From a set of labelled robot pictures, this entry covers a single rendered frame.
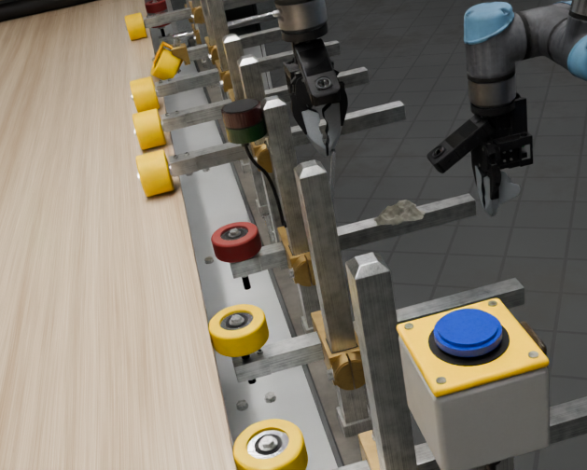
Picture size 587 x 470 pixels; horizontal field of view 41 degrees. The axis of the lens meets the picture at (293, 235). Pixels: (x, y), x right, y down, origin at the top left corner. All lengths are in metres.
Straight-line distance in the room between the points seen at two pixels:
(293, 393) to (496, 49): 0.66
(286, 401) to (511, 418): 0.93
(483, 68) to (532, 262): 1.58
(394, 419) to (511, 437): 0.36
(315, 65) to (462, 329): 0.79
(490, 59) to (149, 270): 0.63
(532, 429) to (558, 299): 2.13
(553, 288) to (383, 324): 1.93
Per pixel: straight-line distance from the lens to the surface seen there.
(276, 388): 1.43
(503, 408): 0.49
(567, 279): 2.73
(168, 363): 1.08
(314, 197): 0.97
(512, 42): 1.30
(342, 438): 1.19
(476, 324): 0.49
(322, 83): 1.19
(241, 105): 1.19
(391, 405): 0.84
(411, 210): 1.36
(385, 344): 0.79
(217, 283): 1.75
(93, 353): 1.14
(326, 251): 1.01
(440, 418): 0.48
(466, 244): 2.93
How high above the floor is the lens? 1.53
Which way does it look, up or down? 29 degrees down
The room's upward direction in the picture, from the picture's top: 11 degrees counter-clockwise
